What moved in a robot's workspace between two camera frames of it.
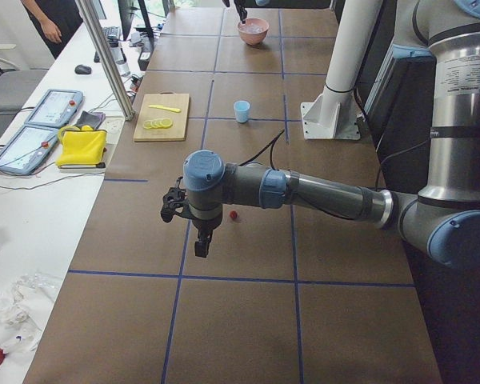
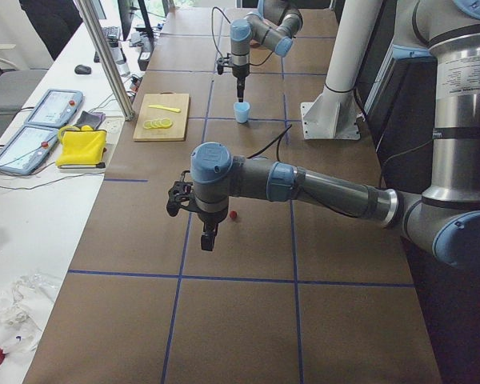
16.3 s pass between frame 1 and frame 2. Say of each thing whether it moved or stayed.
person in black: stayed
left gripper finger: moved
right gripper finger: moved
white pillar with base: stayed
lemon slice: stayed
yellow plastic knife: stayed
